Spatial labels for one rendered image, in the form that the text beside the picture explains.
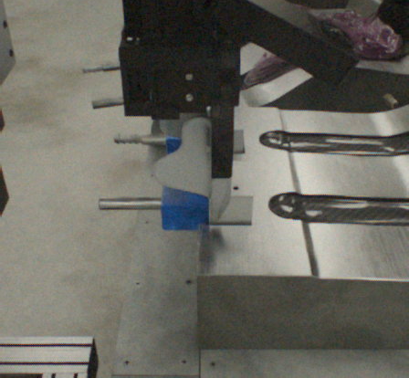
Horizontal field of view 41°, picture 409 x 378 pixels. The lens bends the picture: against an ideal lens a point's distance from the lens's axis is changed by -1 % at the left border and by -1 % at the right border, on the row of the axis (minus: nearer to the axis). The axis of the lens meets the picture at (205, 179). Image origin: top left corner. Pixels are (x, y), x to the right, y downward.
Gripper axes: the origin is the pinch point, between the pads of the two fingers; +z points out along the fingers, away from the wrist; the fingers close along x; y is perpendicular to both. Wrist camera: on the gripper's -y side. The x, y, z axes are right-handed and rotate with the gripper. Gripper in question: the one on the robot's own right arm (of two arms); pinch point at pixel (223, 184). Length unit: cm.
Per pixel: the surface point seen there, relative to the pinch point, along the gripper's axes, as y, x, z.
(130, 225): 27, -100, 91
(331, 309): -8.5, 8.4, 6.0
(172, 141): 4.8, -8.6, 1.0
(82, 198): 45, -114, 91
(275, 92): -7.3, -25.8, 4.5
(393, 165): -17.0, -7.1, 2.8
